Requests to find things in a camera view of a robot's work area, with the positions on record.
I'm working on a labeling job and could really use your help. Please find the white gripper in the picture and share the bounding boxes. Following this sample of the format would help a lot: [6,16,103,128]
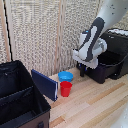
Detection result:
[72,48,100,78]

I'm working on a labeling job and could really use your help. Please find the white patterned fryer panel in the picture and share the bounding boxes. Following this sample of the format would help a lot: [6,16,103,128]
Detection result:
[109,28,128,37]

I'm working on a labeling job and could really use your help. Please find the black air fryer body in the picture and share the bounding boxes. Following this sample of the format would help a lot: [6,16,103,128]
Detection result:
[99,29,128,80]

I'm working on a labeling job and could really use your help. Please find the woven folding screen divider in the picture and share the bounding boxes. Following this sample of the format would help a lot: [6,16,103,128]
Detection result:
[0,0,128,78]

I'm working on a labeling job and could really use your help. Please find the blue plastic bowl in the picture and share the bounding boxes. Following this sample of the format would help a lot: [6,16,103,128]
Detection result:
[57,70,75,84]

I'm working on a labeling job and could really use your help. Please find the black fabric storage box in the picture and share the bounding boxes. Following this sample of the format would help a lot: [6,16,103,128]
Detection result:
[0,59,52,128]

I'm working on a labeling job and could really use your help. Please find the dark blue book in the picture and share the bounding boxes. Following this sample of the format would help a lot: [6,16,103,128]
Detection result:
[30,68,60,102]

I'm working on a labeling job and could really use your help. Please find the red plastic cup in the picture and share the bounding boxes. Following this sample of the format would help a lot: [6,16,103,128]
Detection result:
[59,80,74,98]

